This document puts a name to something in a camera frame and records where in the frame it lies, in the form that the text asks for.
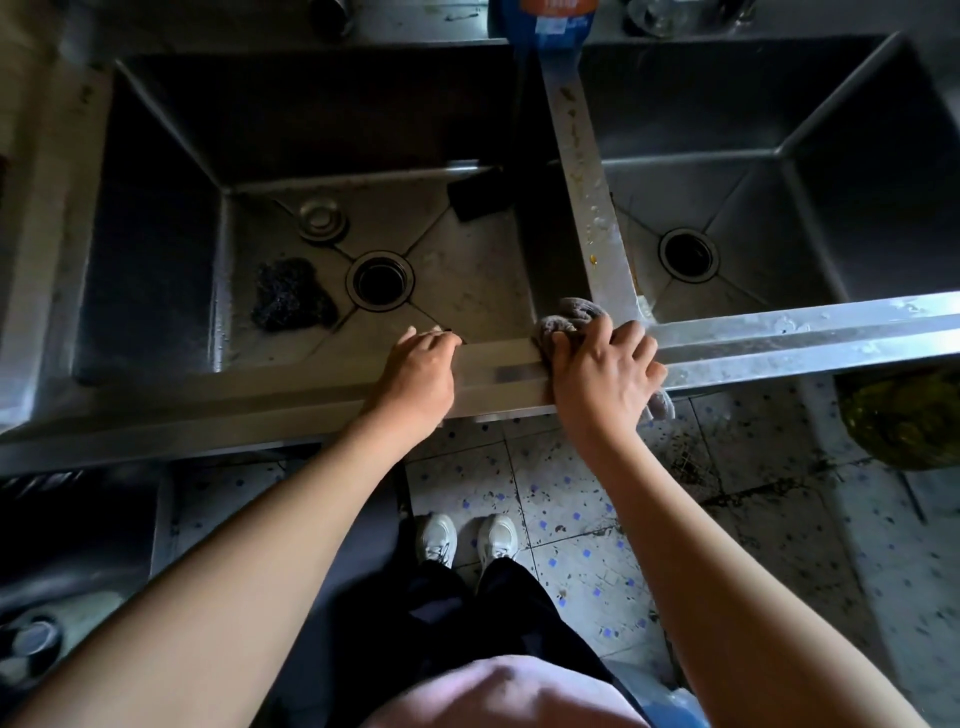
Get black steel wool scourer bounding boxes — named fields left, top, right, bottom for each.
left=251, top=257, right=339, bottom=333

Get person's left forearm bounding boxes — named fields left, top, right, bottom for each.
left=7, top=416, right=421, bottom=728

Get blue dish soap bottle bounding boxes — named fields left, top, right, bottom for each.
left=487, top=0, right=600, bottom=50

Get person's right hand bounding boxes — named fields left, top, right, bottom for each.
left=549, top=313, right=669, bottom=453

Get person's left white shoe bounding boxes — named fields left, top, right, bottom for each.
left=416, top=512, right=459, bottom=569

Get black rectangular sponge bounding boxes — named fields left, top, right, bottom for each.
left=446, top=166, right=510, bottom=224

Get yellow-green waste bag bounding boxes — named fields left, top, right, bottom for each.
left=836, top=367, right=960, bottom=472

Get person's dark trousers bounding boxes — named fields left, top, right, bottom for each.
left=329, top=558, right=650, bottom=728

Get person's left hand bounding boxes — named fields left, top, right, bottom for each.
left=359, top=326, right=464, bottom=442

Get person's pink shirt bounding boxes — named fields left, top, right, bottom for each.
left=374, top=654, right=646, bottom=728

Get person's right white shoe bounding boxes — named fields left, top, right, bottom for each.
left=476, top=513, right=520, bottom=565

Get curved steel faucet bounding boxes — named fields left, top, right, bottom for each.
left=307, top=0, right=358, bottom=39

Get blue plastic bag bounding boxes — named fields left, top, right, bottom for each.
left=607, top=659, right=710, bottom=728

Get person's white shoe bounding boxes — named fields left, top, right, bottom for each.
left=416, top=512, right=459, bottom=569
left=476, top=513, right=520, bottom=565

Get stainless steel double sink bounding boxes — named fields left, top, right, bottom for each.
left=0, top=0, right=960, bottom=478

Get person's right forearm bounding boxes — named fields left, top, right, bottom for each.
left=592, top=434, right=954, bottom=728

